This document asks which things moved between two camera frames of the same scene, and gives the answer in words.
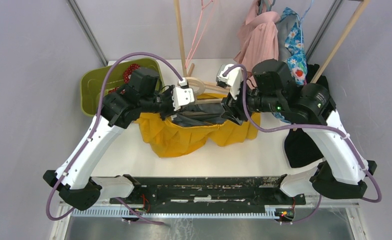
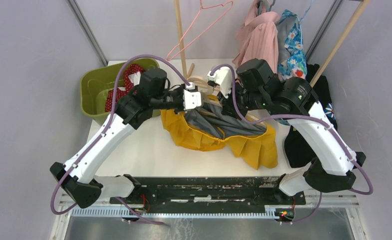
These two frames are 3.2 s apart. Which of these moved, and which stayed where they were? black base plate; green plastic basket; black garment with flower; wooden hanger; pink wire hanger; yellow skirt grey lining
Moved: pink wire hanger; yellow skirt grey lining; wooden hanger
Stayed: black base plate; black garment with flower; green plastic basket
